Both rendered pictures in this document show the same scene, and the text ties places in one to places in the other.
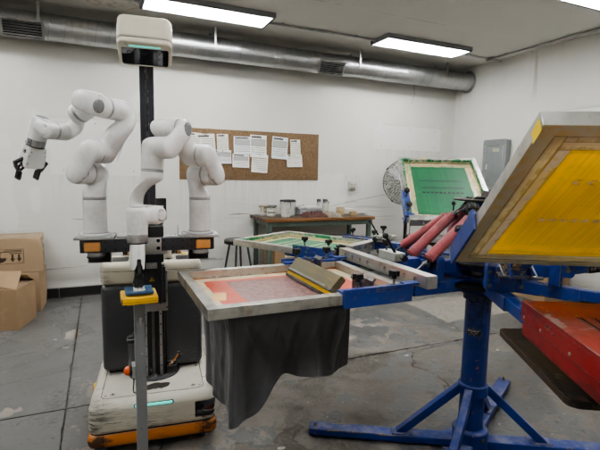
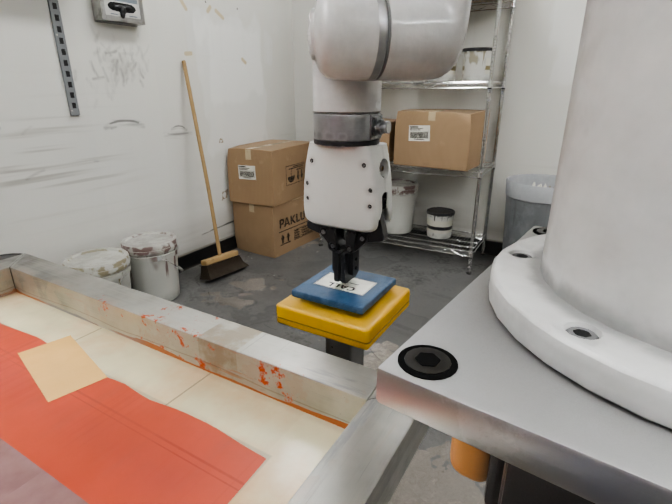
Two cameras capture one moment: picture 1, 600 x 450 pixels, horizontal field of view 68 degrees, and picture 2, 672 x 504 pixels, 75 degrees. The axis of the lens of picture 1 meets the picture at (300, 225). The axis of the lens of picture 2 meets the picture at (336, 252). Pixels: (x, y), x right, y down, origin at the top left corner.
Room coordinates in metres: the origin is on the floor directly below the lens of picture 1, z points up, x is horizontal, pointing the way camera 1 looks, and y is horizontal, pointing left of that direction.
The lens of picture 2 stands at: (2.06, 0.30, 1.20)
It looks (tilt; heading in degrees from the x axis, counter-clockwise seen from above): 20 degrees down; 144
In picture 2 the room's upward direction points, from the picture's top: straight up
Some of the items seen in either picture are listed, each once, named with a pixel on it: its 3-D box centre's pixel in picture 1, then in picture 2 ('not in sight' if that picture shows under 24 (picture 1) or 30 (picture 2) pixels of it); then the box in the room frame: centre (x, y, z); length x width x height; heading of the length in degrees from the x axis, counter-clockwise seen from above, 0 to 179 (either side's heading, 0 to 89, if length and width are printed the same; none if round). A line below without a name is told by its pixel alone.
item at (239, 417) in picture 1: (294, 359); not in sight; (1.56, 0.01, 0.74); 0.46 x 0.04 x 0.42; 114
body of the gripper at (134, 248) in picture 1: (137, 254); (346, 179); (1.65, 0.61, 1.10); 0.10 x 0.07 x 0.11; 24
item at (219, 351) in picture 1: (217, 349); not in sight; (1.66, 0.31, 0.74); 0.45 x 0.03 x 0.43; 24
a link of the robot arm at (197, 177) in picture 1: (201, 181); not in sight; (2.03, 0.45, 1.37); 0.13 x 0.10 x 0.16; 69
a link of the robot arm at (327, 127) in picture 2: (137, 237); (352, 125); (1.66, 0.61, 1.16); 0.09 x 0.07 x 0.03; 24
